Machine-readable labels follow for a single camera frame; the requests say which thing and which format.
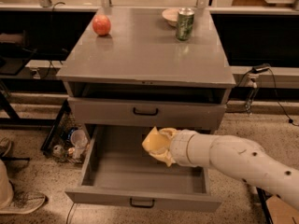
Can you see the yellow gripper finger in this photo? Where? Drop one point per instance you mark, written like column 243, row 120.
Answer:
column 163, row 156
column 168, row 132

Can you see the yellow sponge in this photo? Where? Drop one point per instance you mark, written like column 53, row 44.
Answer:
column 156, row 142

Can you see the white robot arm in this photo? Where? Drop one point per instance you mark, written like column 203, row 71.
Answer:
column 239, row 158

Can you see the closed grey upper drawer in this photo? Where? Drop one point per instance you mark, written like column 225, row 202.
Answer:
column 120, row 112

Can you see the open grey middle drawer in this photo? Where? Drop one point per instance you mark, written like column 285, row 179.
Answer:
column 117, row 168

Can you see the grey drawer cabinet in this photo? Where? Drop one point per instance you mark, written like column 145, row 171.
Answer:
column 142, row 60

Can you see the clear plastic cup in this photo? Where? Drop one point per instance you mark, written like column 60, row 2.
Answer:
column 79, row 141

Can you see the black metal bar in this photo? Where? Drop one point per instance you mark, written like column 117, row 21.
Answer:
column 262, row 197

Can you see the white bowl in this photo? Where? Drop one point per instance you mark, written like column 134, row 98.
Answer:
column 171, row 16

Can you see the green soda can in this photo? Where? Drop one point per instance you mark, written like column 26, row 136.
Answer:
column 184, row 23

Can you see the red apple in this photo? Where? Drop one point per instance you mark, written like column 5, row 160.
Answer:
column 101, row 25

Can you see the cardboard box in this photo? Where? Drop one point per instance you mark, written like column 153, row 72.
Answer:
column 281, row 212

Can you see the white mesh shoe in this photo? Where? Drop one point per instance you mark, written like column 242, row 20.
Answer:
column 23, row 203

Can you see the black drawer handle upper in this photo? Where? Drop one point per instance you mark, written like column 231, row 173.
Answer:
column 137, row 112

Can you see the black drawer handle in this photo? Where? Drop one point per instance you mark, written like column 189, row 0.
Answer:
column 137, row 112
column 147, row 204

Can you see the black drawer handle lower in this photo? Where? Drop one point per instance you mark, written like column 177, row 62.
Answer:
column 147, row 204

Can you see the wire basket with trash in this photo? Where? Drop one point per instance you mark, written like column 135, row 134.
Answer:
column 58, row 144

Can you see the black power adapter with cable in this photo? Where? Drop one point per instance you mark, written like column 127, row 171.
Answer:
column 251, row 76

